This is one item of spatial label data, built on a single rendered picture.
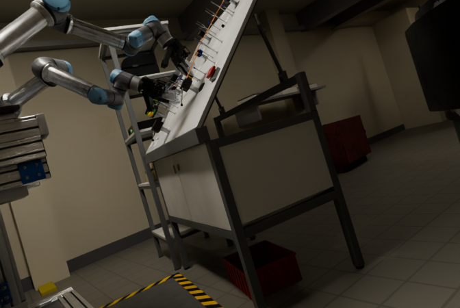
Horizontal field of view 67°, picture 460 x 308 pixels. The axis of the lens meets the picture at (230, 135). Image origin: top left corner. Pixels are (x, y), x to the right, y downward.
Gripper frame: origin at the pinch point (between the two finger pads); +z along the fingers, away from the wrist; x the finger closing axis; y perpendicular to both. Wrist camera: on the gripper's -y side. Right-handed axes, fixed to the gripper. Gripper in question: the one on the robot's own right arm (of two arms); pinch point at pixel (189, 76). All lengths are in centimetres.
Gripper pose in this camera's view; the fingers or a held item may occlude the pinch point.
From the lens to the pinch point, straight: 185.3
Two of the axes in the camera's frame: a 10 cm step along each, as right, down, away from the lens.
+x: -4.3, 2.1, 8.8
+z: 6.3, 7.7, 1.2
